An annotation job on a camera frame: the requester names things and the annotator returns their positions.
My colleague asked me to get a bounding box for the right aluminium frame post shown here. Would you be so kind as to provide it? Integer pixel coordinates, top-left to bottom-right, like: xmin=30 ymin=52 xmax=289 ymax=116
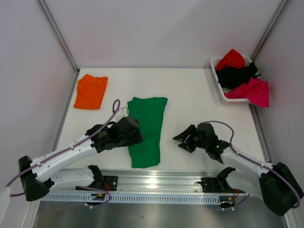
xmin=250 ymin=0 xmax=292 ymax=62

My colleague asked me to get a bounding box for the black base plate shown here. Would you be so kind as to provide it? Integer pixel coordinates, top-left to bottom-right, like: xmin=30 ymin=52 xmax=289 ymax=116
xmin=197 ymin=177 xmax=237 ymax=193
xmin=75 ymin=175 xmax=118 ymax=191

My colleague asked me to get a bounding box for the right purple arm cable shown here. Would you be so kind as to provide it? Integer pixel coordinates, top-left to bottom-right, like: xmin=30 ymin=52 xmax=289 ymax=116
xmin=201 ymin=120 xmax=302 ymax=211

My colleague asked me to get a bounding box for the white slotted cable duct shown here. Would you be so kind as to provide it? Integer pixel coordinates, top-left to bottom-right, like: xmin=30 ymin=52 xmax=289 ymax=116
xmin=42 ymin=192 xmax=221 ymax=205

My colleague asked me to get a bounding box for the black t shirt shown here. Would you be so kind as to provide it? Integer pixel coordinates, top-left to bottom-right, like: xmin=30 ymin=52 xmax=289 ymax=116
xmin=216 ymin=62 xmax=260 ymax=89

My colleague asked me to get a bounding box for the aluminium frame post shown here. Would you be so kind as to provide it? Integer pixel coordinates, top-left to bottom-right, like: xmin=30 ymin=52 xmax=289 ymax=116
xmin=37 ymin=0 xmax=80 ymax=73
xmin=250 ymin=0 xmax=292 ymax=62

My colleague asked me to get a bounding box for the magenta t shirt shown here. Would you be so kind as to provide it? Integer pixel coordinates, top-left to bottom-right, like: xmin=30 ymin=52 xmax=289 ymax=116
xmin=224 ymin=78 xmax=270 ymax=108

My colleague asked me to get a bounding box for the green t shirt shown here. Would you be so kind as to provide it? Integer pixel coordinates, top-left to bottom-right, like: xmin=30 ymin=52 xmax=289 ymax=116
xmin=128 ymin=97 xmax=168 ymax=168

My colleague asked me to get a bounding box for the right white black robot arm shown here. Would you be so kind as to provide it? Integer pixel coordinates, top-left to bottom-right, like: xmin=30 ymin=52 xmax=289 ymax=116
xmin=173 ymin=121 xmax=304 ymax=216

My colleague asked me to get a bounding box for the red t shirt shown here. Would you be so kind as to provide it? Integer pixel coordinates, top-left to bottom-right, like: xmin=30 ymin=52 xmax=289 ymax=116
xmin=215 ymin=49 xmax=246 ymax=70

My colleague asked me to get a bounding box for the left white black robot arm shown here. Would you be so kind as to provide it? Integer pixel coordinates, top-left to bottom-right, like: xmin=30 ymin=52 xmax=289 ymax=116
xmin=19 ymin=116 xmax=143 ymax=201

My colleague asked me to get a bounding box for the left aluminium frame post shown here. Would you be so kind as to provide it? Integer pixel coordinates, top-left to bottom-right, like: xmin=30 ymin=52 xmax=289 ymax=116
xmin=37 ymin=0 xmax=80 ymax=73

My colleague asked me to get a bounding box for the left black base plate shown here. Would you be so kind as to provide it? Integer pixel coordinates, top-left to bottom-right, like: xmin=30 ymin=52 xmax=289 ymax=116
xmin=75 ymin=175 xmax=118 ymax=191

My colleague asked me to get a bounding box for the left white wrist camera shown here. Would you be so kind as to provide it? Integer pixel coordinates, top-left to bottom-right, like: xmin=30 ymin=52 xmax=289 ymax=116
xmin=115 ymin=107 xmax=129 ymax=119

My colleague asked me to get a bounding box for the aluminium mounting rail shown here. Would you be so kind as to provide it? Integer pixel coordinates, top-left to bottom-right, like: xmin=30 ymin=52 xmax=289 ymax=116
xmin=31 ymin=170 xmax=291 ymax=196

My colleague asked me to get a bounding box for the orange folded t shirt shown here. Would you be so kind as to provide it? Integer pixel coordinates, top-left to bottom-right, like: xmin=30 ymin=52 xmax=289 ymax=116
xmin=74 ymin=74 xmax=108 ymax=110

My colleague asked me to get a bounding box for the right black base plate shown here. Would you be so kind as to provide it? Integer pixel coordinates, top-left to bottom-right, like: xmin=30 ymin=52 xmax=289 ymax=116
xmin=197 ymin=177 xmax=237 ymax=193

